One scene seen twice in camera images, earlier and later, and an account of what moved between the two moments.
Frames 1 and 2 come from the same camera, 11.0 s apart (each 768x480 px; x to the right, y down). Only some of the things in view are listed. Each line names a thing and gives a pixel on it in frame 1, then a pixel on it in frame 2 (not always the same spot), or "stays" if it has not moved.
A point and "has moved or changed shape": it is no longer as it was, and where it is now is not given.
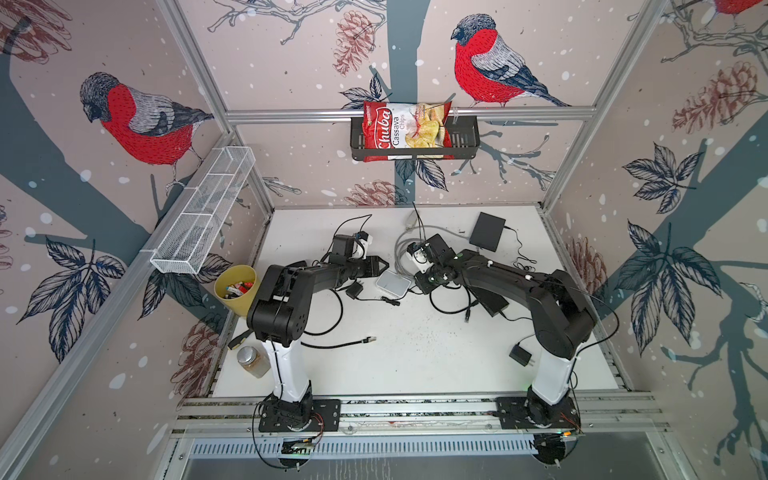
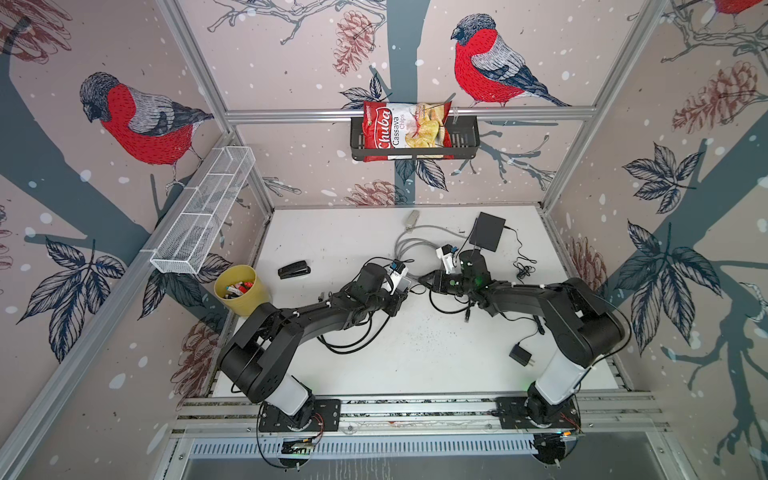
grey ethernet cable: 399,242 has moved or changed shape
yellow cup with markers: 236,287 stays
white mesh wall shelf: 186,244 stays
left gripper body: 361,267 → 383,299
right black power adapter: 521,355 stays
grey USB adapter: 412,220 stays
